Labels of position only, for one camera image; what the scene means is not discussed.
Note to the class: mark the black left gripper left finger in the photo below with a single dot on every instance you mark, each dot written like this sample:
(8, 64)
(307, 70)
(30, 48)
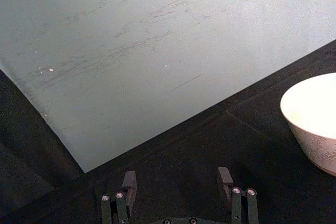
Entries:
(122, 204)

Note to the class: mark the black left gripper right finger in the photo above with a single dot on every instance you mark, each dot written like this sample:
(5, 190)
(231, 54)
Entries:
(240, 203)

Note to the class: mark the black table cloth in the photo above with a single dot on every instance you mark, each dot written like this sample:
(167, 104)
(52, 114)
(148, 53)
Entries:
(199, 155)

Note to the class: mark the white patterned bowl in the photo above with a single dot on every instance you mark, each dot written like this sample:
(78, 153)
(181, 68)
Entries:
(311, 121)

